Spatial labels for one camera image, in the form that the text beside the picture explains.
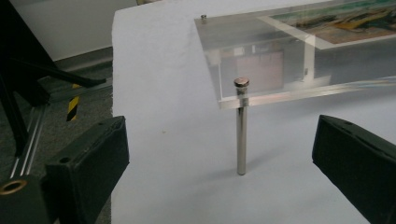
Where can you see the yellow black striped tape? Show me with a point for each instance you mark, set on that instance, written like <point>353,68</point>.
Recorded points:
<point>73,107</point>

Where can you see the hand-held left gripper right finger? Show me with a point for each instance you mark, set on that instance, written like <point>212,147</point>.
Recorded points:
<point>358,168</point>

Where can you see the clear acrylic photo frame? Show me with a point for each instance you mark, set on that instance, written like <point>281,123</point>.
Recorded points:
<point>264,37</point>

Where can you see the colourful picture print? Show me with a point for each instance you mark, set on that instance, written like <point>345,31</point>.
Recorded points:
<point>345,25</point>

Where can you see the short metal frame pin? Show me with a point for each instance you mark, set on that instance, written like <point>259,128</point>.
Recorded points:
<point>204,19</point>

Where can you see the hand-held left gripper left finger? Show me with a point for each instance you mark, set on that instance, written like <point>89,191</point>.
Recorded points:
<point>90,161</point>

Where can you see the long metal frame pin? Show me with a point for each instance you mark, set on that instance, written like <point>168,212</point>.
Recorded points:
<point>241,140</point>

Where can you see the aluminium floor rail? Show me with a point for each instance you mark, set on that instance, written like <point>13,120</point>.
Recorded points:
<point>32,137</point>

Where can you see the black tripod stand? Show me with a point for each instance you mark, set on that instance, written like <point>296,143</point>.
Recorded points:
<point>18,62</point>

